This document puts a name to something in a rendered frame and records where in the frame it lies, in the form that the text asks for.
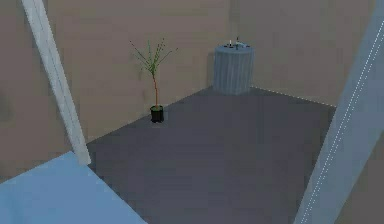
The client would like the green house plant black pot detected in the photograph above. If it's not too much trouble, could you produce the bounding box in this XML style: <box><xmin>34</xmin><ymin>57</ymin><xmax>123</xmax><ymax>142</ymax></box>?
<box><xmin>129</xmin><ymin>37</ymin><xmax>179</xmax><ymax>124</ymax></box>

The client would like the grey round ribbed table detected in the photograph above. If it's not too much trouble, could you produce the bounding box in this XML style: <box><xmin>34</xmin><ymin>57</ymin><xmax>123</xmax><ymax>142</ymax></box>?
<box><xmin>212</xmin><ymin>43</ymin><xmax>256</xmax><ymax>96</ymax></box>

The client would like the white door frame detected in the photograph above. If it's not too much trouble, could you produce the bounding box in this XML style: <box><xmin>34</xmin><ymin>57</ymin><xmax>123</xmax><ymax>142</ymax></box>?
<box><xmin>21</xmin><ymin>0</ymin><xmax>92</xmax><ymax>167</ymax></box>

